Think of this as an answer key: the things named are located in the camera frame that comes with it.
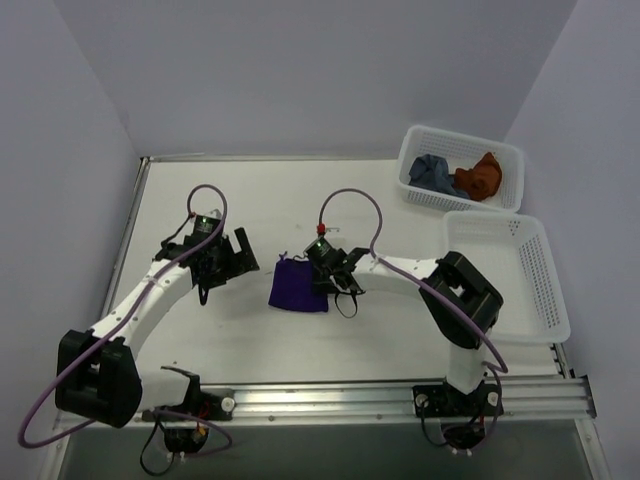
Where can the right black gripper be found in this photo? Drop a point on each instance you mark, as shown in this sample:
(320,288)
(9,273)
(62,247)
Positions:
(324,275)

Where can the aluminium mounting rail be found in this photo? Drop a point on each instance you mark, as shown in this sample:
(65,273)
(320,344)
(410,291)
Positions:
(395,401)

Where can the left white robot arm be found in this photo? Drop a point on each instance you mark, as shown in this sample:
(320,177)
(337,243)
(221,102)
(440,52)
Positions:
(98,377)

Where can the white source basket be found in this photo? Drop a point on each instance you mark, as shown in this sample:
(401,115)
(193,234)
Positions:
(460,151)

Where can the orange brown towel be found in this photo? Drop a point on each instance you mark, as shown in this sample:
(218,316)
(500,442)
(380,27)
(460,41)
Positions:
(482,181)

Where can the blue denim towel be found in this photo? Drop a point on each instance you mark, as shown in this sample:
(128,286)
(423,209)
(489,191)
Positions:
(431,172)

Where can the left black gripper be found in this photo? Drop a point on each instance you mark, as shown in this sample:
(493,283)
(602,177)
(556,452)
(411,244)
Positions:
(235,255)

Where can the purple towel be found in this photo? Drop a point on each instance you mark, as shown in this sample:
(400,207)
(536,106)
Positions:
(292,287)

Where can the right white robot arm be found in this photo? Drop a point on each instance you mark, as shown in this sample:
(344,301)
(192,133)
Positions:
(463,303)

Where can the white stacking basket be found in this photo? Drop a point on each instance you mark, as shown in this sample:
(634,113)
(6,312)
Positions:
(512,251)

